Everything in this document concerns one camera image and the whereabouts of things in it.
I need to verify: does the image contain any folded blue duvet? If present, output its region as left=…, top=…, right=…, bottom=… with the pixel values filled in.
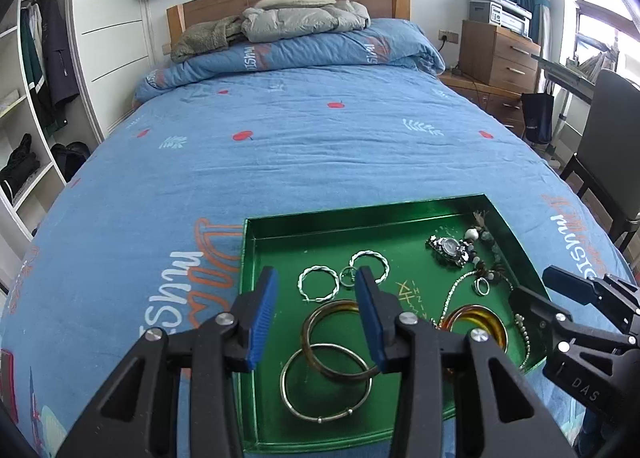
left=132, top=18, right=446, bottom=104

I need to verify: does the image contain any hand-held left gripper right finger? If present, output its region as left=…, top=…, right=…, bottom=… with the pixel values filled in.
left=354, top=265, right=576, bottom=458

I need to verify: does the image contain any white printer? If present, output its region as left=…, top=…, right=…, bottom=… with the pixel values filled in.
left=467, top=0, right=533, bottom=38

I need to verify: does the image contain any black bag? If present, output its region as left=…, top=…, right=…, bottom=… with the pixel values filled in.
left=50, top=142, right=92, bottom=184

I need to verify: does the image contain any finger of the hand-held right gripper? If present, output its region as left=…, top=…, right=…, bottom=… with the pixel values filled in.
left=541, top=265, right=640, bottom=334
left=509, top=284, right=631, bottom=354

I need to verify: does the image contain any dark tote bag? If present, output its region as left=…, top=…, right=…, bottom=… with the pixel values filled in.
left=520, top=93, right=556, bottom=146

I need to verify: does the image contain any stack of papers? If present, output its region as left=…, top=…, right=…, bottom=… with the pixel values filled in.
left=577, top=38, right=621, bottom=79

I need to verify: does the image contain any green and white hanging garment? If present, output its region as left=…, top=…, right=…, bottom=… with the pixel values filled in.
left=20, top=3, right=53, bottom=134

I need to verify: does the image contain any dark hanging jacket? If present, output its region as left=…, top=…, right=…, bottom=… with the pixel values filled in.
left=37, top=0, right=81, bottom=109

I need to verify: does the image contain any wide amber bangle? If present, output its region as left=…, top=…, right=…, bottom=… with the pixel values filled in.
left=439, top=304, right=510, bottom=374

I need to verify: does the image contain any mixed bead bracelet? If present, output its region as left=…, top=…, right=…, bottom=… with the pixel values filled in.
left=462, top=210, right=516, bottom=289

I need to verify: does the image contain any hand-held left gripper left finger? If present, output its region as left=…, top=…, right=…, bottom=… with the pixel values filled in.
left=57, top=266, right=279, bottom=458

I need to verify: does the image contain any low wooden nightstand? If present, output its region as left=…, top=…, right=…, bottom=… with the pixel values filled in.
left=440, top=70, right=526, bottom=134

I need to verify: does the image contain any grey tilted desk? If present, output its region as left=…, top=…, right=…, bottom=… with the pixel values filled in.
left=532, top=54, right=596, bottom=99

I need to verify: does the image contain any thin tortoiseshell bangle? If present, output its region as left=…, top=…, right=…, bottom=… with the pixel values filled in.
left=301, top=300, right=383, bottom=381

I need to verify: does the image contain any black folded clothing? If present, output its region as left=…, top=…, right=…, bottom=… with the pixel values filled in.
left=0, top=133, right=41, bottom=194

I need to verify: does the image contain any dark chair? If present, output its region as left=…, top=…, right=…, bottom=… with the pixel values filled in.
left=559, top=69, right=640, bottom=251

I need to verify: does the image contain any large silver bangle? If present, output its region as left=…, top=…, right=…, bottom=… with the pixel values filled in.
left=280, top=344, right=373, bottom=424

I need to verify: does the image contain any wooden drawer cabinet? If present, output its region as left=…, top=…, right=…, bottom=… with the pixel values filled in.
left=459, top=19, right=542, bottom=99

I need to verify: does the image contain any bed with blue printed sheet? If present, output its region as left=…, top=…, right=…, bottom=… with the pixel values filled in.
left=0, top=53, right=636, bottom=458

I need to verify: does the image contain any black power cable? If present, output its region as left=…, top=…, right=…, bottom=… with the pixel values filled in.
left=440, top=40, right=463, bottom=76

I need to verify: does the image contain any silver wristwatch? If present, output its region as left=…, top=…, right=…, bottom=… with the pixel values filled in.
left=426, top=234, right=473, bottom=269

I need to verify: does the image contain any white wardrobe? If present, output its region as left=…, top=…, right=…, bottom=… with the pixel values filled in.
left=0, top=0, right=171, bottom=239

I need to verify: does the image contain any green metal tray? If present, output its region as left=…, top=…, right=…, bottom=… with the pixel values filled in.
left=235, top=194, right=551, bottom=456

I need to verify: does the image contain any twisted silver hoop earring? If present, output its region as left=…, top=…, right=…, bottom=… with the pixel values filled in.
left=298, top=265, right=342, bottom=301
left=350, top=250, right=390, bottom=284

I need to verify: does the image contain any brown fleece garment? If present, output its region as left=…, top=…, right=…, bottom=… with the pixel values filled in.
left=170, top=15, right=246, bottom=63

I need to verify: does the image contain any grey down jacket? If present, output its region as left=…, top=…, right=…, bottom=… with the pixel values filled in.
left=241, top=0, right=372, bottom=44

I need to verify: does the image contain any silver chain necklace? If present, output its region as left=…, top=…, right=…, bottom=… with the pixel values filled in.
left=440, top=268, right=531, bottom=371

